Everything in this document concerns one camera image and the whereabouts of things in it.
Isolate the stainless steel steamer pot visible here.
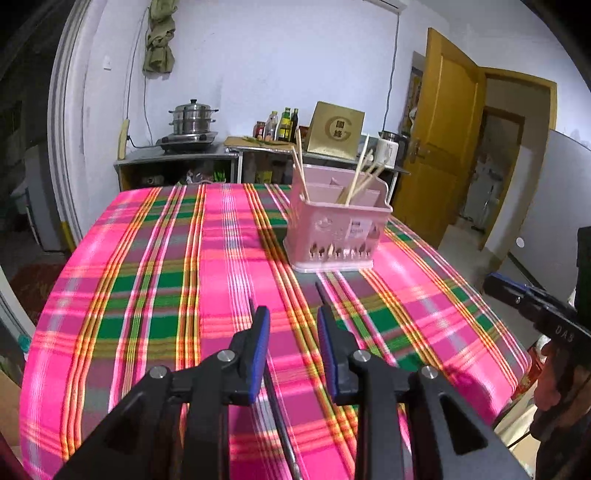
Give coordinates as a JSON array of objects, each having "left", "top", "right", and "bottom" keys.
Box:
[{"left": 168, "top": 98, "right": 219, "bottom": 137}]

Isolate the white electric kettle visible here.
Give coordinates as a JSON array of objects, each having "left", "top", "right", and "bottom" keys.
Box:
[{"left": 375, "top": 130, "right": 409, "bottom": 169}]

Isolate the wooden chopstick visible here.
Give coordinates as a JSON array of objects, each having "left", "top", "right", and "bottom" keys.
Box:
[
  {"left": 344, "top": 136, "right": 371, "bottom": 205},
  {"left": 291, "top": 147, "right": 306, "bottom": 201},
  {"left": 353, "top": 164, "right": 387, "bottom": 197},
  {"left": 351, "top": 148, "right": 375, "bottom": 204},
  {"left": 297, "top": 129, "right": 310, "bottom": 203}
]

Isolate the red floor mat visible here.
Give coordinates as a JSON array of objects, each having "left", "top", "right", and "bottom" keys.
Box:
[{"left": 9, "top": 263, "right": 61, "bottom": 324}]

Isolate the hanging olive green cloth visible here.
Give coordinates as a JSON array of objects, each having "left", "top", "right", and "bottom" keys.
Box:
[{"left": 142, "top": 0, "right": 178, "bottom": 77}]

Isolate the white appliance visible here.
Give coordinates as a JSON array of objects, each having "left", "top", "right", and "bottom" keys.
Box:
[{"left": 23, "top": 143, "right": 65, "bottom": 252}]

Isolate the yellow door frame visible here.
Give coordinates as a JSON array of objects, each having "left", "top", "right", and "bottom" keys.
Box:
[{"left": 480, "top": 67, "right": 559, "bottom": 252}]

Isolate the gold square box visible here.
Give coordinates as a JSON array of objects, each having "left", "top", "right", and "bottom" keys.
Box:
[{"left": 306, "top": 102, "right": 365, "bottom": 160}]

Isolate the wooden cutting board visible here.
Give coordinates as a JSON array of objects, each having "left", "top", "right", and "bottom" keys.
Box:
[{"left": 225, "top": 135, "right": 296, "bottom": 148}]

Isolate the grey board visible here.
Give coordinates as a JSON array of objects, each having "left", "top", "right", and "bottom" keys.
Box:
[{"left": 480, "top": 128, "right": 591, "bottom": 301}]

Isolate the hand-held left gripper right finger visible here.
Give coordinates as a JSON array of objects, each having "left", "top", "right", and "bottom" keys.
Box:
[{"left": 317, "top": 305, "right": 532, "bottom": 480}]

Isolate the person's right forearm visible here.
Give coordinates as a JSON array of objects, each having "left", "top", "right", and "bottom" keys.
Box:
[{"left": 536, "top": 429, "right": 591, "bottom": 480}]

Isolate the white arched door frame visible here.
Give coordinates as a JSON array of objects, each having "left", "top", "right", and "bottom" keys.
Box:
[{"left": 46, "top": 0, "right": 121, "bottom": 250}]

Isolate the cardboard box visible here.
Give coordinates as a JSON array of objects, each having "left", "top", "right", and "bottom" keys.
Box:
[{"left": 0, "top": 369, "right": 24, "bottom": 444}]

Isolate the yellow wooden door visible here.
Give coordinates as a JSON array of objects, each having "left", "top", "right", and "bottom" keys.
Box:
[{"left": 392, "top": 28, "right": 488, "bottom": 250}]

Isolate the black cooktop stove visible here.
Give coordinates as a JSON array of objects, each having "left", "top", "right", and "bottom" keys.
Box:
[{"left": 156, "top": 131, "right": 219, "bottom": 154}]

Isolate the long steel shelf table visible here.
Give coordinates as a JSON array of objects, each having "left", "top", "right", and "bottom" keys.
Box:
[{"left": 224, "top": 136, "right": 411, "bottom": 210}]

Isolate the thin wall cable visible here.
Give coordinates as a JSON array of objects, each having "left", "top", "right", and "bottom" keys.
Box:
[{"left": 381, "top": 11, "right": 402, "bottom": 134}]

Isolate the dark metal chopstick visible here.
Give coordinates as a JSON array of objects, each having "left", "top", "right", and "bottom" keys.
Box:
[{"left": 248, "top": 298, "right": 302, "bottom": 480}]

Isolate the person's right hand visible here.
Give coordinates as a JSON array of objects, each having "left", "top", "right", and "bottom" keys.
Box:
[{"left": 531, "top": 346, "right": 585, "bottom": 439}]

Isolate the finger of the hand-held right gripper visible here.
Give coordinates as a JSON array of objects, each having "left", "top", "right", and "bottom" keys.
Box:
[
  {"left": 489, "top": 284, "right": 561, "bottom": 326},
  {"left": 482, "top": 271, "right": 527, "bottom": 298}
]

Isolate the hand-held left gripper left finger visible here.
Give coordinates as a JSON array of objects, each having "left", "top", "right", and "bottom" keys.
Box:
[{"left": 55, "top": 305, "right": 271, "bottom": 480}]

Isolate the pink plaid tablecloth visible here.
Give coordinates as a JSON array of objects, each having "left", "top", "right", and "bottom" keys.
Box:
[{"left": 18, "top": 182, "right": 532, "bottom": 480}]

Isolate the red carton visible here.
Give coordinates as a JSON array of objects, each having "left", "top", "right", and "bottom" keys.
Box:
[{"left": 517, "top": 346, "right": 546, "bottom": 398}]

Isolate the small steel shelf table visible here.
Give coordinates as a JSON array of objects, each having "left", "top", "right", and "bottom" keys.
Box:
[{"left": 114, "top": 150, "right": 241, "bottom": 192}]

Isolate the beige power strip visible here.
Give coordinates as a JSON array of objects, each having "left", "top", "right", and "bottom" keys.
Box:
[{"left": 117, "top": 119, "right": 131, "bottom": 160}]

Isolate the pink plastic utensil holder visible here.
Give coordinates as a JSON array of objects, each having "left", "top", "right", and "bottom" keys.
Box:
[{"left": 283, "top": 166, "right": 394, "bottom": 273}]

